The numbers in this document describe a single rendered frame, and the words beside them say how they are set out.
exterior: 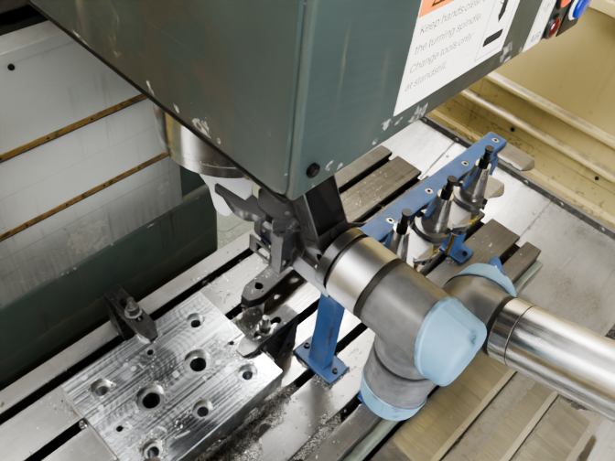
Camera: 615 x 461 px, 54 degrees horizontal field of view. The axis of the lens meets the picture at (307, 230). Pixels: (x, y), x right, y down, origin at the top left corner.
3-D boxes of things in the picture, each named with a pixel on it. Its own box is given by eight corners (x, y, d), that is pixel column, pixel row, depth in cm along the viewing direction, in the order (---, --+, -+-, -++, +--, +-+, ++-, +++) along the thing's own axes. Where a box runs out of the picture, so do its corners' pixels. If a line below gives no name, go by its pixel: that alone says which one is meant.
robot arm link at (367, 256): (360, 284, 56) (413, 241, 60) (324, 256, 58) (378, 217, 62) (348, 328, 61) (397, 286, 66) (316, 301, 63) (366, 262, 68)
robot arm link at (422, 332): (430, 408, 57) (455, 363, 51) (346, 334, 62) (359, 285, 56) (476, 359, 61) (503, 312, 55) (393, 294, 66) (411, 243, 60)
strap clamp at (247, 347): (295, 344, 118) (301, 300, 107) (244, 385, 111) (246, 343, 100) (283, 333, 120) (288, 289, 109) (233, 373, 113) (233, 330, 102)
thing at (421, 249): (438, 251, 97) (439, 247, 96) (418, 268, 94) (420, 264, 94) (404, 226, 100) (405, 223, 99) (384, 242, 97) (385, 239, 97)
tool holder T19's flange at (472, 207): (463, 186, 109) (467, 176, 107) (490, 204, 107) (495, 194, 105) (443, 201, 106) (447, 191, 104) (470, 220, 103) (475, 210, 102)
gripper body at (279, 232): (242, 245, 69) (317, 310, 64) (243, 192, 63) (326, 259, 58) (290, 214, 73) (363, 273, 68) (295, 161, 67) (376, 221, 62)
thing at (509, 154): (539, 164, 114) (540, 160, 114) (524, 176, 112) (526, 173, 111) (508, 144, 117) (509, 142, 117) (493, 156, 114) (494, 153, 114)
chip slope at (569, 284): (614, 319, 165) (664, 260, 146) (475, 502, 129) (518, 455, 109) (371, 154, 203) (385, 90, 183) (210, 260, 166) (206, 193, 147)
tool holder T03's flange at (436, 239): (423, 213, 103) (427, 203, 102) (454, 231, 101) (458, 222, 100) (404, 233, 100) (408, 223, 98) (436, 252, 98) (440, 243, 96)
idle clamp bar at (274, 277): (332, 252, 135) (335, 233, 131) (253, 323, 121) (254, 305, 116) (315, 240, 137) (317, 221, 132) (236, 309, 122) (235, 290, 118)
